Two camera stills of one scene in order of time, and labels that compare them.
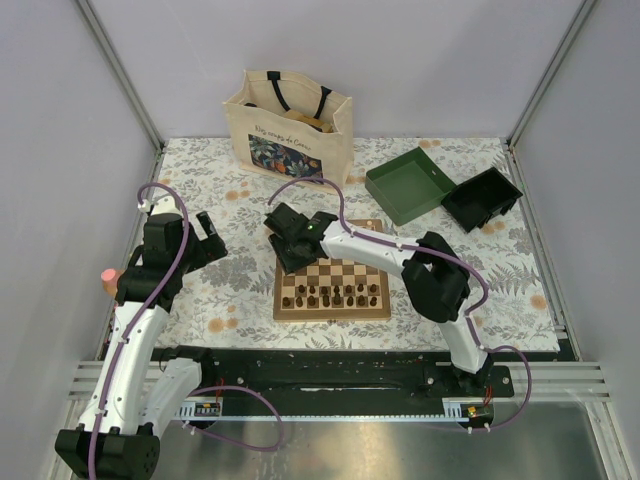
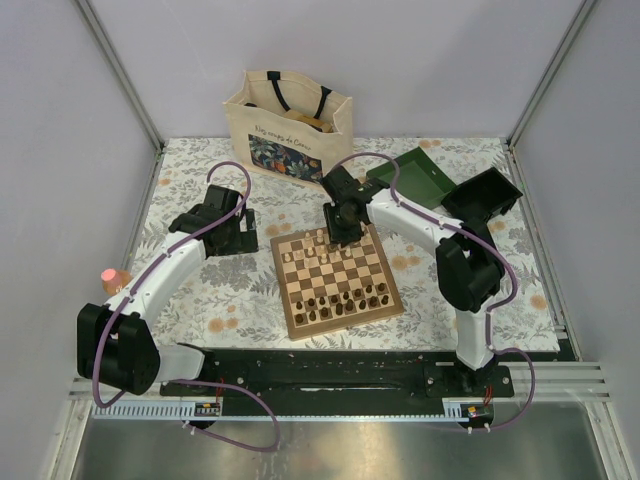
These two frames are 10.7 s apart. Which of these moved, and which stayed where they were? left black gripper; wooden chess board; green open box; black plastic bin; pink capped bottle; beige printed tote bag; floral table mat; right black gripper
Moved: wooden chess board; left black gripper; right black gripper
Stayed: floral table mat; beige printed tote bag; pink capped bottle; green open box; black plastic bin
